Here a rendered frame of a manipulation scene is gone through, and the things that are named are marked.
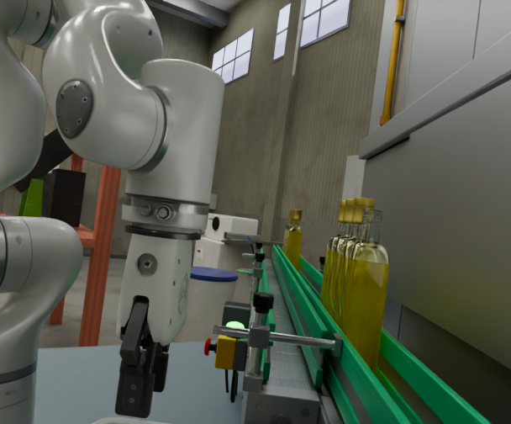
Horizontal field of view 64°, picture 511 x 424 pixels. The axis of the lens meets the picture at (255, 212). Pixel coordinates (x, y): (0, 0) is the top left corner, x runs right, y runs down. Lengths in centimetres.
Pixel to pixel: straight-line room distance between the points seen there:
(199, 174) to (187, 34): 992
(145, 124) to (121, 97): 3
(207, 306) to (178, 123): 341
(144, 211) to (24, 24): 45
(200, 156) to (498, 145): 39
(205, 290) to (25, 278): 305
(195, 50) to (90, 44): 987
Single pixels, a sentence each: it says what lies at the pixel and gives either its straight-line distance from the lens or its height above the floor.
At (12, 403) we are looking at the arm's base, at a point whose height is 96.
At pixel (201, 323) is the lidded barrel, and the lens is 379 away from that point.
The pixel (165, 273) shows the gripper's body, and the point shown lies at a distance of 38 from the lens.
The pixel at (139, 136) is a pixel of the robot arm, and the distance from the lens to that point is 35.
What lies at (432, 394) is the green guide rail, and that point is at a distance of 50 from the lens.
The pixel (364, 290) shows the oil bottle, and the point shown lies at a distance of 63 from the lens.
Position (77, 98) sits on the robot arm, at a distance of 35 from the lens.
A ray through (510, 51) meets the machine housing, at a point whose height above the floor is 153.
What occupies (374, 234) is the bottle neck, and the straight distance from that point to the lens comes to 64.
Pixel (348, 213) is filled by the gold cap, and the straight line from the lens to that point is 75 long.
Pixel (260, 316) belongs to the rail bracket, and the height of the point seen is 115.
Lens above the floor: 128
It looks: 1 degrees up
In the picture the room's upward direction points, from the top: 7 degrees clockwise
